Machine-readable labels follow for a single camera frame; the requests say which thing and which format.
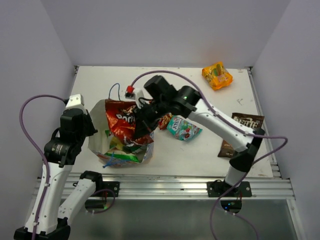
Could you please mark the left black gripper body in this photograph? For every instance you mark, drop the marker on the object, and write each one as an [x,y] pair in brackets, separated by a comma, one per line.
[88,129]

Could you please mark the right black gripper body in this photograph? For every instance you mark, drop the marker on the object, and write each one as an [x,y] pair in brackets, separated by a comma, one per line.
[155,110]

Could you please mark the small red snack packet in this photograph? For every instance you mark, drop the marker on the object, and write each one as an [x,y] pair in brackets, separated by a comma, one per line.
[164,121]

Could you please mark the red Doritos chips bag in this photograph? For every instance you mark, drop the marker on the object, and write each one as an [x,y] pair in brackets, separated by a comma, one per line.
[122,122]

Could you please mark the white patterned paper bag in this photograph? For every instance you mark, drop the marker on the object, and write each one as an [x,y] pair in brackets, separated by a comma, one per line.
[98,142]

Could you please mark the light green chips bag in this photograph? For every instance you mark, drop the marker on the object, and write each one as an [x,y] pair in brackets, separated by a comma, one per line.
[121,152]

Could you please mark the teal Foxy candy bag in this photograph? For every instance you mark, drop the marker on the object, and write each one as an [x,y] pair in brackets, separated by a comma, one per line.
[182,129]

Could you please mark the yellow orange snack bag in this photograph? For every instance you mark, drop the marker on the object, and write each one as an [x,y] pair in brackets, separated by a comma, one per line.
[217,76]

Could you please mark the brown Kettle sea salt bag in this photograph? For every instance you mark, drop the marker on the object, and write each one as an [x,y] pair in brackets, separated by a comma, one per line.
[248,120]

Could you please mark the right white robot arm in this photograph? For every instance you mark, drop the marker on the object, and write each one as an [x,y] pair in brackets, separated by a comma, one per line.
[189,102]

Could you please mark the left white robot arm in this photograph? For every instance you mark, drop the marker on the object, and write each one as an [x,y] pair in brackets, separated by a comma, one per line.
[50,218]

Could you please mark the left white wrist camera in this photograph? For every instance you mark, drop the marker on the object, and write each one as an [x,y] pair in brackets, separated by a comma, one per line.
[75,101]

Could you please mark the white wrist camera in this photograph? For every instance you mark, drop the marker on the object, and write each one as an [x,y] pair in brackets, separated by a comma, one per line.
[132,93]
[75,101]

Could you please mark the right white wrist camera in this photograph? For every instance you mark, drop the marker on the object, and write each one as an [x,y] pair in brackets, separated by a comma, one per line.
[132,93]

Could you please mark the left black base bracket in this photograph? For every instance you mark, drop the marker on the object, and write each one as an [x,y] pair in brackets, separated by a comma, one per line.
[107,189]

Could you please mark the black base bracket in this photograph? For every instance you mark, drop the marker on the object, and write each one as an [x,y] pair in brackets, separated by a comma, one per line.
[107,189]
[215,187]

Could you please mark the right black base bracket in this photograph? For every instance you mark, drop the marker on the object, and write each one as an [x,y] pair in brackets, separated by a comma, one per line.
[215,187]

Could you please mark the aluminium mounting rail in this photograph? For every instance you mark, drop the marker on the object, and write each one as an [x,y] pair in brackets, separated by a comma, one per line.
[153,187]

